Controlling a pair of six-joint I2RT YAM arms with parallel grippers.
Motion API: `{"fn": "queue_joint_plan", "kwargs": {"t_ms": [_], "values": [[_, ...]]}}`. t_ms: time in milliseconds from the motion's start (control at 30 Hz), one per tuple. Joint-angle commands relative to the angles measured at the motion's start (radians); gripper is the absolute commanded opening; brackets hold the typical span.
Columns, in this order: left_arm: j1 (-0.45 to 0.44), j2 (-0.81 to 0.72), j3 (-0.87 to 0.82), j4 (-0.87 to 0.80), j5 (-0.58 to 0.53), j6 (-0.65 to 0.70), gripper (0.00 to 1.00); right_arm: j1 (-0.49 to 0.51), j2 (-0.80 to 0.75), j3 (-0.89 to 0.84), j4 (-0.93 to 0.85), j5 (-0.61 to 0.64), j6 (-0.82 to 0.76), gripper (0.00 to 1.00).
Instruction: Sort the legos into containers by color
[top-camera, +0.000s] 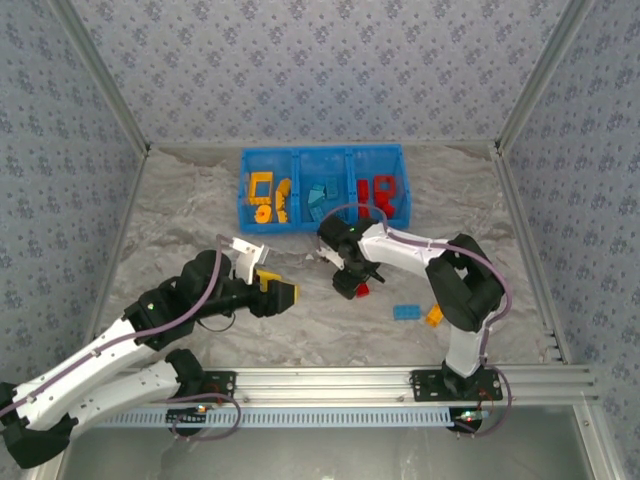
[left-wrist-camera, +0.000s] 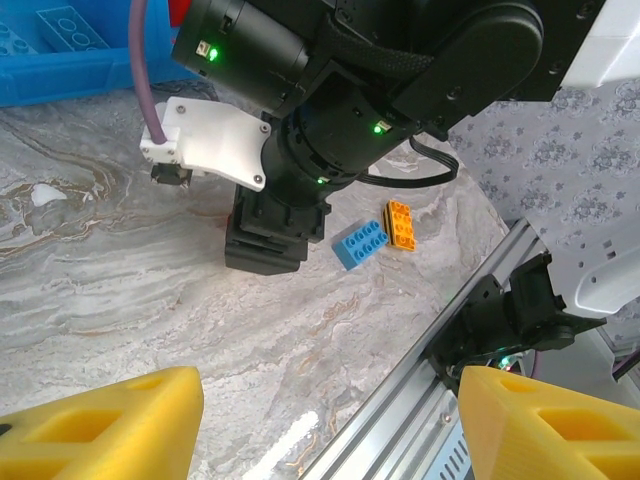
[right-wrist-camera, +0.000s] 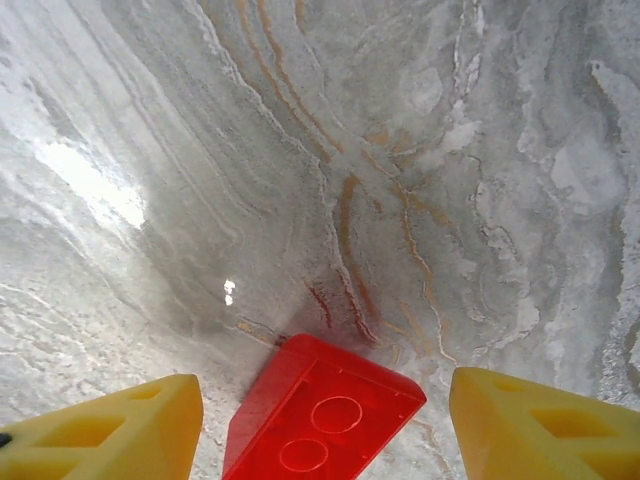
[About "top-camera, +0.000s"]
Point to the small red lego brick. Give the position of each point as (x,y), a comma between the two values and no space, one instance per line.
(365,291)

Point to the long blue lego brick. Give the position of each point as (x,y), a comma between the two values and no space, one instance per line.
(318,212)

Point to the small blue lego brick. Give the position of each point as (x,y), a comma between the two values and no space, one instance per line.
(315,198)

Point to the blue three-compartment plastic bin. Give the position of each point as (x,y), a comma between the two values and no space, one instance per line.
(295,227)

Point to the yellow round lego disc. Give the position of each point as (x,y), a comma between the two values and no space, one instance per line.
(263,214)

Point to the red frame lego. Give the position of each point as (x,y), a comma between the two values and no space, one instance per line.
(387,179)

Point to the yellow frame lego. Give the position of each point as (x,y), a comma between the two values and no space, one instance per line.
(261,176)

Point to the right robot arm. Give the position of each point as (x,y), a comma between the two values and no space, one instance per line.
(400,250)

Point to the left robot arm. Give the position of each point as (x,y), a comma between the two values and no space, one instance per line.
(90,367)

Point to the small controller board with LED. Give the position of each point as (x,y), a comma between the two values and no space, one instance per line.
(185,416)
(470,416)

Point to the grey metal panel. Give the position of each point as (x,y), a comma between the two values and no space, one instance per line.
(320,455)

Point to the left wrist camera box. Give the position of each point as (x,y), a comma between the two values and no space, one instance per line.
(247,265)

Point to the wide aluminium base rail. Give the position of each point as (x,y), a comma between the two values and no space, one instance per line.
(320,385)

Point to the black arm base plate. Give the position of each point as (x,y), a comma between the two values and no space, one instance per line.
(422,390)
(225,395)

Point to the thin aluminium table rail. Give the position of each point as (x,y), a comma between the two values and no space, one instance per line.
(450,144)

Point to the aluminium side rail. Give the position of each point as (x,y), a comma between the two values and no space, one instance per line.
(521,225)

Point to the aluminium corner post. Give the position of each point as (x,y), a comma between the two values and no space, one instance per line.
(111,85)
(534,85)

